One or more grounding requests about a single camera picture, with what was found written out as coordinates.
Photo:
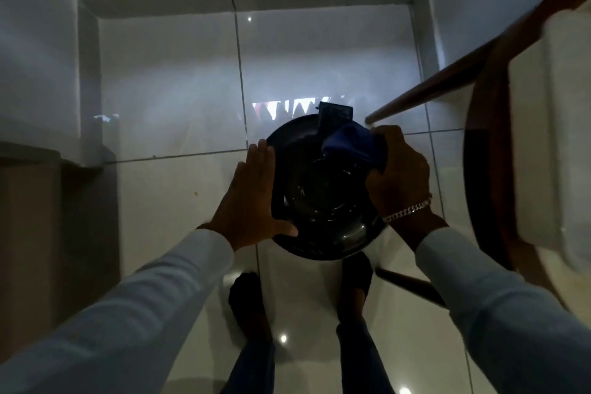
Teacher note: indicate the person's left hand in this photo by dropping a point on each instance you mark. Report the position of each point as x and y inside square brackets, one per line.
[247, 204]

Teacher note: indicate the person's right hand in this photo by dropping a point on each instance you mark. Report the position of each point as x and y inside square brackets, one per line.
[404, 176]

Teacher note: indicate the person's right fingers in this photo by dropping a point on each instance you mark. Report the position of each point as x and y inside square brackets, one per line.
[390, 133]

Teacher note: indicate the person's left thumb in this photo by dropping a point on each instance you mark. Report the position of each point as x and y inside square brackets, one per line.
[284, 229]

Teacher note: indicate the dark blue cloth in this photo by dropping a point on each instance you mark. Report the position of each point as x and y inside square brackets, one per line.
[355, 144]

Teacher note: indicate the black round pan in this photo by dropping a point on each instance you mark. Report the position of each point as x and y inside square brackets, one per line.
[323, 209]

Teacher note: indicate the person's left forearm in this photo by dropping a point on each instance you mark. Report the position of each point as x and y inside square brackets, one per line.
[129, 315]

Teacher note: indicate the person's right forearm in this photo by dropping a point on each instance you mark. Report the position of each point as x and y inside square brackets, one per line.
[489, 315]

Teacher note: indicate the person's left foot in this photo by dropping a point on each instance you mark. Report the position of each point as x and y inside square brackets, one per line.
[249, 306]

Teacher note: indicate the person's foot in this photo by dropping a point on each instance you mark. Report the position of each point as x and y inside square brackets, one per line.
[249, 306]
[356, 290]

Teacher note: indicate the person's right foot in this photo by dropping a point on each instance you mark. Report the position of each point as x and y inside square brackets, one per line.
[356, 290]

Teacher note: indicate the round brown wooden table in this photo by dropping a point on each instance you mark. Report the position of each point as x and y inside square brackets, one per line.
[482, 167]

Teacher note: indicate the person's left leg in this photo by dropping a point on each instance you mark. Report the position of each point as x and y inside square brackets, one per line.
[251, 368]

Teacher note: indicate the person's leg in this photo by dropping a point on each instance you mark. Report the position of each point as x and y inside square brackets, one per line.
[251, 368]
[360, 361]

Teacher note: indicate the person's right leg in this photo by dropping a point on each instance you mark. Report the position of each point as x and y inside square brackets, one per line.
[360, 361]

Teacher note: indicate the white plastic container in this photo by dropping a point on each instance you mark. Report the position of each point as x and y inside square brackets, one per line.
[554, 139]

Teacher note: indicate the brown wooden cabinet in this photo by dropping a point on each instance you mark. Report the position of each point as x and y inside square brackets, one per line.
[41, 241]

